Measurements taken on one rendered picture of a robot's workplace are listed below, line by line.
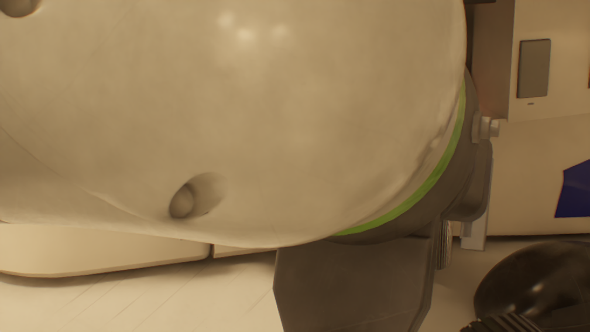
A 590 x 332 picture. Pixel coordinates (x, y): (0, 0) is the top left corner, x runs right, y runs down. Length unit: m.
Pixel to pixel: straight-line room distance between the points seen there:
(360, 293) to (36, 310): 0.24
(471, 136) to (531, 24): 0.30
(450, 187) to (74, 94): 0.18
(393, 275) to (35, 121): 0.20
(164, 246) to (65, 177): 0.37
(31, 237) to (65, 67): 0.37
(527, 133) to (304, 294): 0.30
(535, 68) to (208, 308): 0.25
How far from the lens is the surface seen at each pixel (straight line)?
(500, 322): 0.33
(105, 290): 0.65
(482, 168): 0.55
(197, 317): 0.61
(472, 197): 0.54
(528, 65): 0.71
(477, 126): 0.41
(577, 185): 0.71
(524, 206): 0.71
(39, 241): 0.64
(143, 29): 0.26
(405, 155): 0.28
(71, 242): 0.64
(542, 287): 0.59
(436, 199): 0.40
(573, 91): 0.73
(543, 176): 0.71
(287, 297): 0.45
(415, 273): 0.44
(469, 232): 0.57
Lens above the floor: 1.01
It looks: 18 degrees down
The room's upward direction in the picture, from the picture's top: straight up
